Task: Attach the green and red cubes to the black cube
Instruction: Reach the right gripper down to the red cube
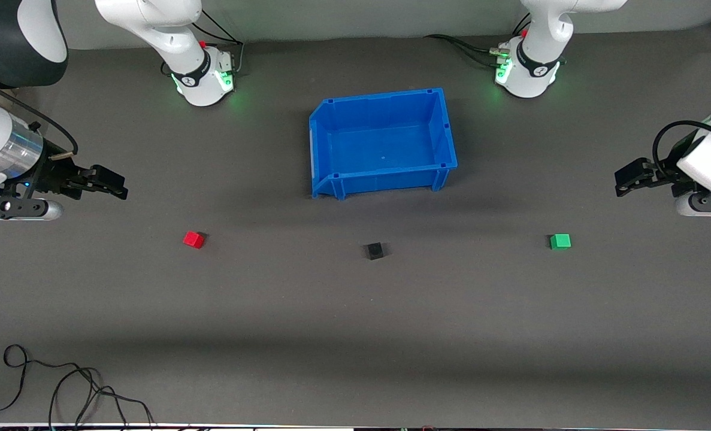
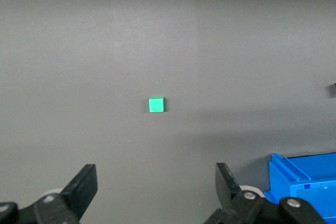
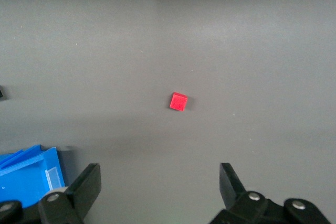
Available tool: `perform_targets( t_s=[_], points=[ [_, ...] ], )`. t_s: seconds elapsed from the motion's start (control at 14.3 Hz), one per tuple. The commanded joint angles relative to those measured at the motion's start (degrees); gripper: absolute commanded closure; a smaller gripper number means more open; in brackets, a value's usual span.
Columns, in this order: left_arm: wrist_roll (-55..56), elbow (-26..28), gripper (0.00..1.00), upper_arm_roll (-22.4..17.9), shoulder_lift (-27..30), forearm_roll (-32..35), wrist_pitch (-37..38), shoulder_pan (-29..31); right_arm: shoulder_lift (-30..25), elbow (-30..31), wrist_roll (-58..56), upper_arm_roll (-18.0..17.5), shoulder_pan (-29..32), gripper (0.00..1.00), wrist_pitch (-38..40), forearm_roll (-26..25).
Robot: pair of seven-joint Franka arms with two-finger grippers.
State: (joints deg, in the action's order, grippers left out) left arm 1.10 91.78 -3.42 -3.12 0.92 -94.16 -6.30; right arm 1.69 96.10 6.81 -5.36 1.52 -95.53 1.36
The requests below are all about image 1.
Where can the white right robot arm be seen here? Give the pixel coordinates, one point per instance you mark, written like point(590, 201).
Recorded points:
point(194, 72)

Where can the black cube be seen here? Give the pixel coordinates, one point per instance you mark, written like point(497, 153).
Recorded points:
point(374, 251)

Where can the red cube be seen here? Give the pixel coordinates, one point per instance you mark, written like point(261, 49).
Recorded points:
point(193, 239)

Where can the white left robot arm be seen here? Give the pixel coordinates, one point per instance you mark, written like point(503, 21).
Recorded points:
point(532, 75)

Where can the green cube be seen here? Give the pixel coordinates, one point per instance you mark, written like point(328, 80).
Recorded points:
point(560, 241)

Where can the blue plastic storage bin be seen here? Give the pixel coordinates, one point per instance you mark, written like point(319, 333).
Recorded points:
point(385, 149)

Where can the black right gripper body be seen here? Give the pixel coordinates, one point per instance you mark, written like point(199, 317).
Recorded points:
point(51, 175)

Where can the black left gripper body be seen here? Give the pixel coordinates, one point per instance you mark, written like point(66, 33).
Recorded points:
point(662, 170)

